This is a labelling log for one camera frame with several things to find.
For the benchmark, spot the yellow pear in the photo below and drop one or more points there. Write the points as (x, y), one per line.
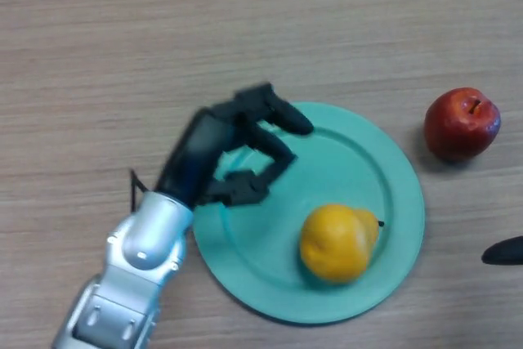
(335, 242)

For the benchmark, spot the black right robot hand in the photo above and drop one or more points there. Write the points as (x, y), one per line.
(504, 253)

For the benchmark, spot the green round plate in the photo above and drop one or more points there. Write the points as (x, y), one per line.
(261, 251)

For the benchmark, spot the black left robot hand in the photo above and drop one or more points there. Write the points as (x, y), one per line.
(192, 157)

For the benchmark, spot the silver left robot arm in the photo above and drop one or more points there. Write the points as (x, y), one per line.
(151, 238)

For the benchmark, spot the red apple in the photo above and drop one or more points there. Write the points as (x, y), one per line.
(459, 128)

